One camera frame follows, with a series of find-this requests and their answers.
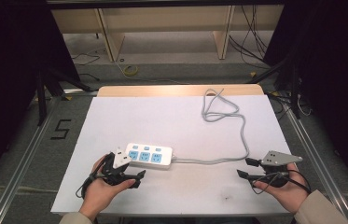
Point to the aluminium floor rail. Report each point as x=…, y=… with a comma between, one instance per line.
x=321, y=161
x=22, y=161

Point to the black metal stand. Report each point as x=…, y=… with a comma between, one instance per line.
x=53, y=84
x=286, y=77

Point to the light wooden desk frame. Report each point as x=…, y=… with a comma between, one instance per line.
x=168, y=21

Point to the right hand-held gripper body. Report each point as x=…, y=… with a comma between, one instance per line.
x=279, y=159

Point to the person's right hand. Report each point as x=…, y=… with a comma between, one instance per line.
x=289, y=194

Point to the person's left hand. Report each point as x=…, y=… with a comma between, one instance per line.
x=100, y=193

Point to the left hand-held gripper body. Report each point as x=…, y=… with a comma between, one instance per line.
x=115, y=174

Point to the black curtain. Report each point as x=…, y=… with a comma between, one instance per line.
x=336, y=77
x=6, y=77

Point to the white table cover sheet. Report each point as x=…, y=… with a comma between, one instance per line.
x=168, y=124

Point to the white power strip blue sockets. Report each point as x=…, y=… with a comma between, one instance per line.
x=165, y=155

